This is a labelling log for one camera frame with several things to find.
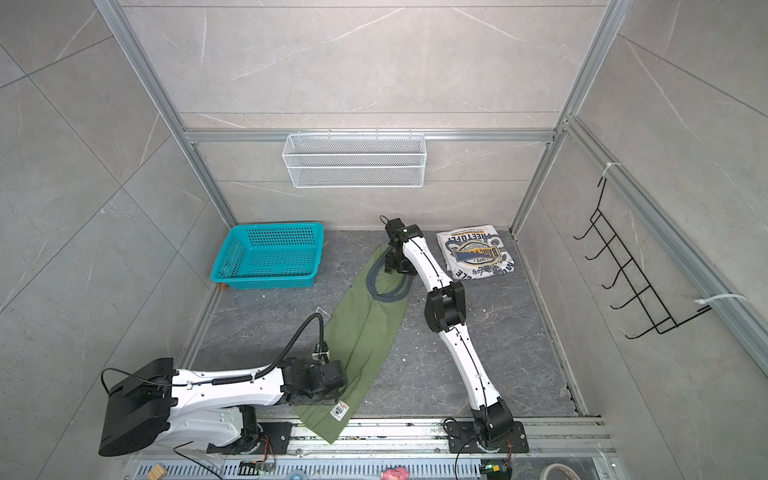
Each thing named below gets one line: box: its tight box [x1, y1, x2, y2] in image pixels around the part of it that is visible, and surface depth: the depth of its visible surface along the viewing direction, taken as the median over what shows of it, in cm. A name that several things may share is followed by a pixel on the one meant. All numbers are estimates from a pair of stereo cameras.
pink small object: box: [380, 467, 410, 480], surface depth 68 cm
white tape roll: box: [539, 463, 581, 480], surface depth 70 cm
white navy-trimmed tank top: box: [436, 225, 515, 280], surface depth 113 cm
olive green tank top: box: [294, 242, 413, 443], surface depth 94 cm
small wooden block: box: [147, 464, 167, 480], surface depth 70 cm
